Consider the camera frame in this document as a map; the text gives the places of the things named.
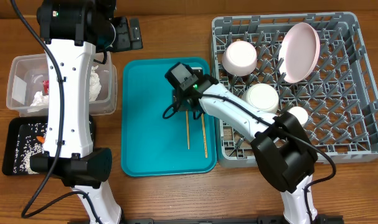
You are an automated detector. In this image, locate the black plastic tray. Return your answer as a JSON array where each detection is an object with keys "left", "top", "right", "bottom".
[{"left": 1, "top": 115, "right": 96, "bottom": 176}]

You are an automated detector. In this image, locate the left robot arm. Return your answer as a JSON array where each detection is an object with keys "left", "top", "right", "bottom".
[{"left": 30, "top": 1, "right": 126, "bottom": 223}]

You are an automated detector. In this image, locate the white cup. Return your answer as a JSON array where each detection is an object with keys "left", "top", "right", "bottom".
[{"left": 288, "top": 106, "right": 308, "bottom": 127}]

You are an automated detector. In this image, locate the white tissue paper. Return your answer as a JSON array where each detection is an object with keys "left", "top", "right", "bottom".
[{"left": 31, "top": 91, "right": 49, "bottom": 106}]

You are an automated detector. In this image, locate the clear plastic waste bin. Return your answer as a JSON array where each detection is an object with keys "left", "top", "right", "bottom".
[{"left": 6, "top": 53, "right": 118, "bottom": 117}]

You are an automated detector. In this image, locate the white rice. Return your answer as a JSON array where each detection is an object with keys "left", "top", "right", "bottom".
[{"left": 12, "top": 123, "right": 47, "bottom": 175}]

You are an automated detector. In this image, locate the wooden chopstick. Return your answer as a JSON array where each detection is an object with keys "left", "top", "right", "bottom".
[
  {"left": 186, "top": 110, "right": 191, "bottom": 149},
  {"left": 201, "top": 114, "right": 208, "bottom": 159}
]

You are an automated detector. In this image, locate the red snack wrapper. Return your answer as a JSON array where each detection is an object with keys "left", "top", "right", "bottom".
[{"left": 42, "top": 80, "right": 49, "bottom": 95}]

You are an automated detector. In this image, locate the small white bowl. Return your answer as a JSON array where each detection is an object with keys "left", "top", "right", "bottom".
[{"left": 222, "top": 40, "right": 257, "bottom": 77}]

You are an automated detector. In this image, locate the white paper napkin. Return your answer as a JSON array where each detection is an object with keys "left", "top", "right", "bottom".
[{"left": 89, "top": 66, "right": 102, "bottom": 101}]

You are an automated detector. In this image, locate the large white plate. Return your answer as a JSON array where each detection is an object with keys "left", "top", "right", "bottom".
[{"left": 278, "top": 22, "right": 321, "bottom": 83}]

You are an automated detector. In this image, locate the teal plastic serving tray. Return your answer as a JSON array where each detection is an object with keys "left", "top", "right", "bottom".
[{"left": 121, "top": 57, "right": 217, "bottom": 177}]

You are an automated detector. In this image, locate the large white bowl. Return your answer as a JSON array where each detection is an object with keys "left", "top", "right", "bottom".
[{"left": 242, "top": 83, "right": 279, "bottom": 114}]

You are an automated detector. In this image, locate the grey plastic dishwasher rack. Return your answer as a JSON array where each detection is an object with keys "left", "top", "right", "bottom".
[{"left": 210, "top": 12, "right": 378, "bottom": 163}]

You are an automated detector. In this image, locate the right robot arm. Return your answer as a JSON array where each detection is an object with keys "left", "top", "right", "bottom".
[{"left": 165, "top": 62, "right": 318, "bottom": 223}]

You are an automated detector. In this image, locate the orange carrot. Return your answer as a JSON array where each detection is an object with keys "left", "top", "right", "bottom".
[{"left": 36, "top": 136, "right": 45, "bottom": 144}]

